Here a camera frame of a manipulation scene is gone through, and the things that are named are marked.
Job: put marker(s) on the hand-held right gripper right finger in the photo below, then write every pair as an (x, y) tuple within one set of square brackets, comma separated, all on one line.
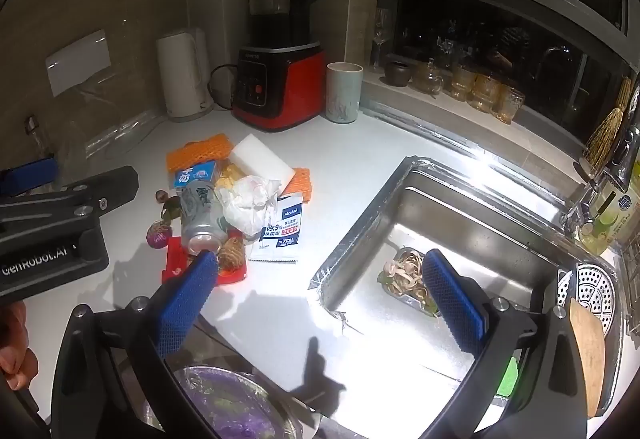
[(455, 301)]

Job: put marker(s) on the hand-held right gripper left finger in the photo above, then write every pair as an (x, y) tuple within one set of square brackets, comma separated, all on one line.
[(187, 304)]

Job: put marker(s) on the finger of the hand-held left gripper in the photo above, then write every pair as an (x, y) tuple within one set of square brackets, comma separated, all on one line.
[(100, 189), (30, 175)]

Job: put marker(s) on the red snack packet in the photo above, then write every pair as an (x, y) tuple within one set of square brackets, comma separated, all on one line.
[(175, 264)]

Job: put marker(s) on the dark fruit shell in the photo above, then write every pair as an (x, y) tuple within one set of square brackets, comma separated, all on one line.
[(161, 197), (172, 209)]

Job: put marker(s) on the purple onion piece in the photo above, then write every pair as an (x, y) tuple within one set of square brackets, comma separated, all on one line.
[(159, 235)]

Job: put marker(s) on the silver drink can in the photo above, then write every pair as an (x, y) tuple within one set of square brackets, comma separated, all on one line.
[(200, 214)]

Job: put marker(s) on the blue milk carton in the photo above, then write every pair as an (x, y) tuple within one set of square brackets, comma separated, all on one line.
[(192, 174)]

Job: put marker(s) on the orange foam fruit net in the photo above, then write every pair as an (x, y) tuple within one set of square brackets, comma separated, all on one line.
[(302, 184), (200, 151)]

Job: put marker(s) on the white tissue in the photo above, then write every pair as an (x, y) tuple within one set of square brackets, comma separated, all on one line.
[(247, 209)]

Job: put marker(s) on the trash bin with purple bag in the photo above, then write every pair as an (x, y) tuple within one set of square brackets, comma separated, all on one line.
[(230, 409)]

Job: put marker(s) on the white and blue wipe packet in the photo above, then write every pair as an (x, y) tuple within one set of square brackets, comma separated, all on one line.
[(285, 231)]

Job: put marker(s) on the orange peel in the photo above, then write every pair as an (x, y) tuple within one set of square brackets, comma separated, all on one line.
[(227, 179)]

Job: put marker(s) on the white foam block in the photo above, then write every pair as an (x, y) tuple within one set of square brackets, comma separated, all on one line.
[(260, 159)]

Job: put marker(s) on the person's left hand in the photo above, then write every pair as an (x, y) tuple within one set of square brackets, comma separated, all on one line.
[(15, 349)]

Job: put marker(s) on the glass bottle with metal cap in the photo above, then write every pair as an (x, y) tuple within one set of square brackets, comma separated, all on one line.
[(36, 134)]

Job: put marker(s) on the foil tray of food scraps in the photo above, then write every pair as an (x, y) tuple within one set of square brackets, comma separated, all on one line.
[(405, 269)]

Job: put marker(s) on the clear plastic bag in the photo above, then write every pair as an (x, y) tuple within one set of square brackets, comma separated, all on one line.
[(100, 119)]

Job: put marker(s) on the stainless steel sink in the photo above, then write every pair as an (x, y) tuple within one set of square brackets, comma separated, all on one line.
[(450, 219)]

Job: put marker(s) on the green sponge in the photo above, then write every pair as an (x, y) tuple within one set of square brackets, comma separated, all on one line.
[(510, 376)]

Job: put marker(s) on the white plate in sink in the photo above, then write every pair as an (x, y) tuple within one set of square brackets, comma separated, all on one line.
[(595, 289)]

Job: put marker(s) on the white electric kettle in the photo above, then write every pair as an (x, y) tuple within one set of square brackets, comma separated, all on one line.
[(182, 74)]

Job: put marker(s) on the wooden cutting board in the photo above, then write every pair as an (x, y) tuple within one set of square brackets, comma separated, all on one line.
[(589, 359)]

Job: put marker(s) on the chrome faucet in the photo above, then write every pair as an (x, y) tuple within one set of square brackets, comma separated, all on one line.
[(580, 204)]

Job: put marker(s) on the dish soap bottle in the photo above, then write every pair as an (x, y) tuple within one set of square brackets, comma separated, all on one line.
[(607, 219)]

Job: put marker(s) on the amber drinking glass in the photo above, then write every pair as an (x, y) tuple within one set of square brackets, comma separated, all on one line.
[(510, 106), (462, 84), (484, 94)]

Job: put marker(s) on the red and black blender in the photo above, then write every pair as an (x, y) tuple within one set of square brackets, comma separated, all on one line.
[(280, 84)]

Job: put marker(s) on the straw brush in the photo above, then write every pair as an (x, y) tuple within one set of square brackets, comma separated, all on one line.
[(605, 139)]

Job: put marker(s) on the clear glass teapot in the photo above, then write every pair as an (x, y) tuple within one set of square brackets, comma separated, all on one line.
[(429, 78)]

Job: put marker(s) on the pale ceramic cup with flower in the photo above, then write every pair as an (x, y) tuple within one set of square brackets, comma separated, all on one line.
[(344, 94)]

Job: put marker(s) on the clear wine glass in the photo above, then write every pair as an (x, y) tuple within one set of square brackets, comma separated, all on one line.
[(379, 39)]

